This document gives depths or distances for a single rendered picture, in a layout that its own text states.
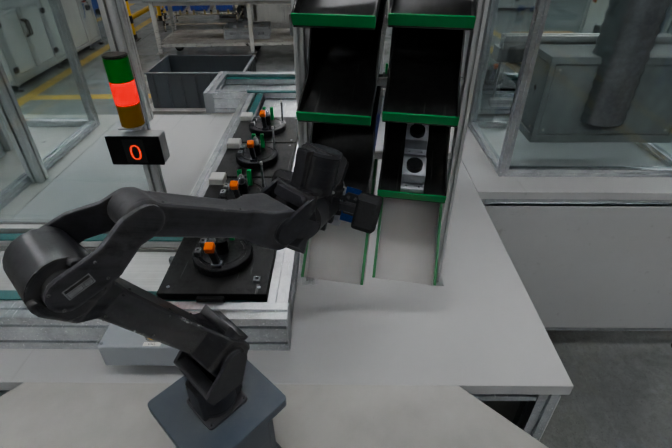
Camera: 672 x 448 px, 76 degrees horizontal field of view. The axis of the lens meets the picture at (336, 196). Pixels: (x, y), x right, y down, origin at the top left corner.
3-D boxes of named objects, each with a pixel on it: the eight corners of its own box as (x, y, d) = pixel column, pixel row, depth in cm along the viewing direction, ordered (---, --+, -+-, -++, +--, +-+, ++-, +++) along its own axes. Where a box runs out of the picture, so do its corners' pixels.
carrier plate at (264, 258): (267, 300, 94) (266, 293, 93) (157, 300, 94) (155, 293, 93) (280, 233, 114) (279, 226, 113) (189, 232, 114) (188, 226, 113)
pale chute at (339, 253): (364, 285, 93) (362, 285, 88) (304, 277, 95) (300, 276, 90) (378, 160, 98) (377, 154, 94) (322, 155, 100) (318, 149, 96)
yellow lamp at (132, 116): (140, 128, 95) (134, 107, 93) (117, 128, 95) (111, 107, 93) (148, 119, 99) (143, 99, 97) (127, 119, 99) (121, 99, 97)
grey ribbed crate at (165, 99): (248, 109, 277) (244, 73, 264) (151, 108, 277) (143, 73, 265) (259, 87, 312) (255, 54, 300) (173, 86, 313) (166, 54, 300)
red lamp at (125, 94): (134, 106, 92) (128, 84, 90) (111, 106, 93) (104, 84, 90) (143, 98, 97) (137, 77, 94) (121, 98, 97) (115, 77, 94)
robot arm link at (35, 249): (8, 308, 33) (70, 242, 35) (-18, 264, 37) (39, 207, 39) (231, 384, 58) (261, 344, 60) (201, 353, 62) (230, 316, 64)
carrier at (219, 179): (281, 229, 115) (277, 189, 109) (191, 229, 116) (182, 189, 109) (289, 182, 136) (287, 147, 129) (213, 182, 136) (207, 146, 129)
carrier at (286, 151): (289, 182, 136) (287, 146, 129) (214, 182, 136) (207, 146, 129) (296, 147, 156) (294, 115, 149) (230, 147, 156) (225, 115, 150)
